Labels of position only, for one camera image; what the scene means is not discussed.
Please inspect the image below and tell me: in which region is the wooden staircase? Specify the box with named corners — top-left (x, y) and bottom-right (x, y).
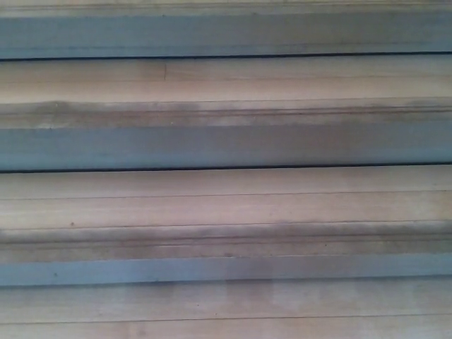
top-left (0, 0), bottom-right (452, 339)

